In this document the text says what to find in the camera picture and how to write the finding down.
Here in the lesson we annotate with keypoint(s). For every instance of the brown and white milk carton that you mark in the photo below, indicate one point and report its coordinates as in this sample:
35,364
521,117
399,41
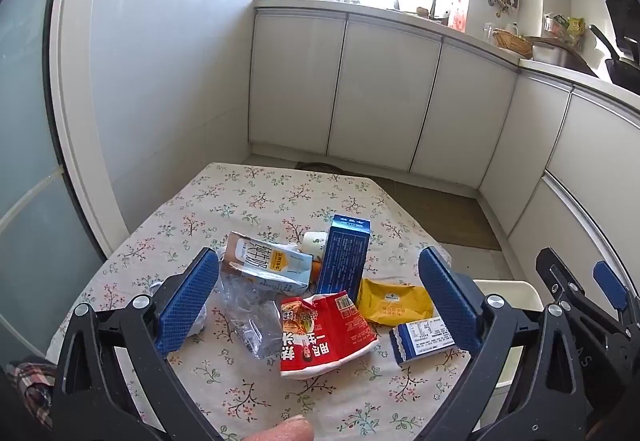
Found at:
265,266

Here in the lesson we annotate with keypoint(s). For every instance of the frosted glass sliding door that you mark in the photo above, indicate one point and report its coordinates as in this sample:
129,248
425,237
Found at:
30,171

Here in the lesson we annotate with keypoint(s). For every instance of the tall blue box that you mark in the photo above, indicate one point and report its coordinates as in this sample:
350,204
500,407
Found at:
345,256

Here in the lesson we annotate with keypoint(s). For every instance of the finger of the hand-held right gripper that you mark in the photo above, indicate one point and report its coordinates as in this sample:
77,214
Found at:
611,285
562,281

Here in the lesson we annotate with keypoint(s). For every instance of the floral tablecloth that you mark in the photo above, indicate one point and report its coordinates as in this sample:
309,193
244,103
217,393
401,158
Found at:
260,201

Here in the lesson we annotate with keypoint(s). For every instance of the crushed clear plastic bottle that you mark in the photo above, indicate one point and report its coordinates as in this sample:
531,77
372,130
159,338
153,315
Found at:
247,321

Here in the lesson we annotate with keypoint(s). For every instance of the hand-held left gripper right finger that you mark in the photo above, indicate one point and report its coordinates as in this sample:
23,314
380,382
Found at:
447,306

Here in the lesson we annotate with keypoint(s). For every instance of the snack bags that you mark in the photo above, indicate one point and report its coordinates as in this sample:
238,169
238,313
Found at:
567,27

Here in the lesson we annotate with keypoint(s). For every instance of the white paper cup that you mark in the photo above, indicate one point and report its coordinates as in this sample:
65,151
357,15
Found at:
314,242

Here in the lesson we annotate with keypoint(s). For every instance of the wicker basket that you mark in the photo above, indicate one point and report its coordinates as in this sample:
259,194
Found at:
512,43

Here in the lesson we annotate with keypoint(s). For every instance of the brown floor mat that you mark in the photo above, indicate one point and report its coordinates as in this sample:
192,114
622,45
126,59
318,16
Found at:
440,216

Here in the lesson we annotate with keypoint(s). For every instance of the orange peel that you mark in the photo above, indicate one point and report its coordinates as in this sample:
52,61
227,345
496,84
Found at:
315,271

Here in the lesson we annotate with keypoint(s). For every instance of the white plastic bin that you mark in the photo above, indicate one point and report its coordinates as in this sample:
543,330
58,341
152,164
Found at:
510,293

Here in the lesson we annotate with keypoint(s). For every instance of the small blue and white box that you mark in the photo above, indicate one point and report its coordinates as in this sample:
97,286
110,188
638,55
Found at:
422,340

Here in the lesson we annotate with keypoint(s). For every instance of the dark round object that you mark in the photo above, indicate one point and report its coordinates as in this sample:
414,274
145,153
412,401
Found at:
320,166

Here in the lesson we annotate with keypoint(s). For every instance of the person's left hand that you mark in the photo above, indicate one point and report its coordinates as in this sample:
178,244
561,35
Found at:
282,430

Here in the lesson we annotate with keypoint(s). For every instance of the red bottle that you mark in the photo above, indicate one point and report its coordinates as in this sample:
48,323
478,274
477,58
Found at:
458,16

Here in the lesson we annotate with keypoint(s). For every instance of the white tissue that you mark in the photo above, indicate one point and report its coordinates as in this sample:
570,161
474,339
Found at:
200,321

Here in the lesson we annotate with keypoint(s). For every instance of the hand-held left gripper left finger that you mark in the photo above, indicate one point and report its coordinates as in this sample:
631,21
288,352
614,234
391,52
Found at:
187,301

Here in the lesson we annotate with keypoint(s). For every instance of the white kitchen cabinets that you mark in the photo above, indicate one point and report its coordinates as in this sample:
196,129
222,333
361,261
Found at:
380,91

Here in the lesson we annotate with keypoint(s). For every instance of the plaid clothing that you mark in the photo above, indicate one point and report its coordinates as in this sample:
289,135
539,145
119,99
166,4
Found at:
32,381

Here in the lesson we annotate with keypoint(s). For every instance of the black frying pan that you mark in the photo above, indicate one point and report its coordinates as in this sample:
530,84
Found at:
620,68

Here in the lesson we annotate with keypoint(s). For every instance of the metal basin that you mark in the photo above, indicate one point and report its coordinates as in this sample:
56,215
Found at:
557,55

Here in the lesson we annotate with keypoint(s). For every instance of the yellow snack packet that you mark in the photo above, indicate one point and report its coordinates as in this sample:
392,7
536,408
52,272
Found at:
395,302

